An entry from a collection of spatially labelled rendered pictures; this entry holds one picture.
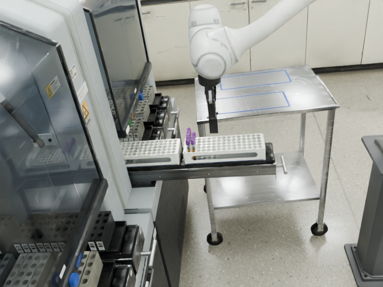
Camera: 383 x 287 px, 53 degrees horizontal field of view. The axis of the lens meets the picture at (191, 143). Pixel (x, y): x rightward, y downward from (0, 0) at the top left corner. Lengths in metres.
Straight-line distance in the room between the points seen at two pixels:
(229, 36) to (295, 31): 2.68
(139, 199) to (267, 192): 0.85
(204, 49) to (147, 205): 0.64
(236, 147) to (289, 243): 0.95
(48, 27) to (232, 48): 0.46
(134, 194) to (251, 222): 1.01
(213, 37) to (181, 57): 2.71
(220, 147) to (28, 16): 0.77
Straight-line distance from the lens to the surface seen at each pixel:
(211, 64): 1.00
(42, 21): 0.98
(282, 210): 2.37
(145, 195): 1.44
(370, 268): 2.06
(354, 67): 4.03
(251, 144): 1.40
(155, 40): 3.71
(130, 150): 1.48
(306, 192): 2.08
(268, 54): 3.74
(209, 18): 1.16
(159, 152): 1.42
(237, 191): 2.07
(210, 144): 1.42
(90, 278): 1.06
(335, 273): 2.11
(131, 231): 1.21
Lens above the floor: 1.67
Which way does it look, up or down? 34 degrees down
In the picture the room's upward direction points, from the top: 8 degrees counter-clockwise
